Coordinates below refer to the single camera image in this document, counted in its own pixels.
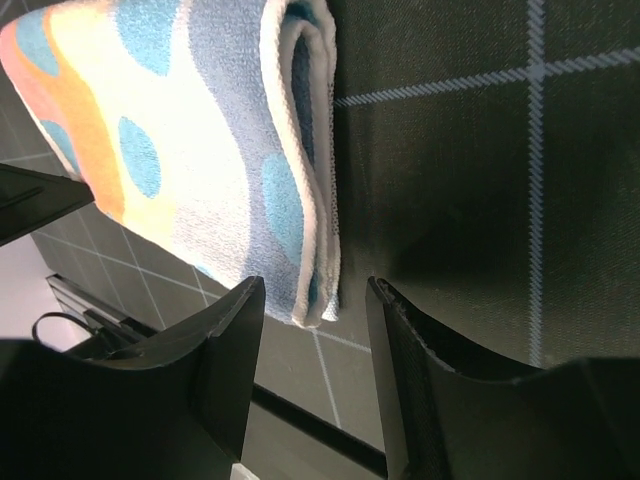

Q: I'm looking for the light blue dotted towel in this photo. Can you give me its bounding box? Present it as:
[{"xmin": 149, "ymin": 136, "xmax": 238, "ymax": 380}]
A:
[{"xmin": 1, "ymin": 1, "xmax": 340, "ymax": 328}]

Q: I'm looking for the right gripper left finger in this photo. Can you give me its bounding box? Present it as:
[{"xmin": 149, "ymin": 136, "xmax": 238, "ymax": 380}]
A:
[{"xmin": 1, "ymin": 277, "xmax": 265, "ymax": 479}]

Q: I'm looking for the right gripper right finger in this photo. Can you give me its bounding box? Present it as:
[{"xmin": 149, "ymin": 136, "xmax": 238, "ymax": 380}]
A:
[{"xmin": 366, "ymin": 277, "xmax": 639, "ymax": 479}]

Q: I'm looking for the black grid mat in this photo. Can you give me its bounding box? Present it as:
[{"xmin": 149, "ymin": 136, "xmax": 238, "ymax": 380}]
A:
[{"xmin": 1, "ymin": 1, "xmax": 639, "ymax": 479}]

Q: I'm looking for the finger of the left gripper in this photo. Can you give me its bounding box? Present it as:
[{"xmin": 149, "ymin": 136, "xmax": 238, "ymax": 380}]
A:
[{"xmin": 0, "ymin": 164, "xmax": 94, "ymax": 246}]

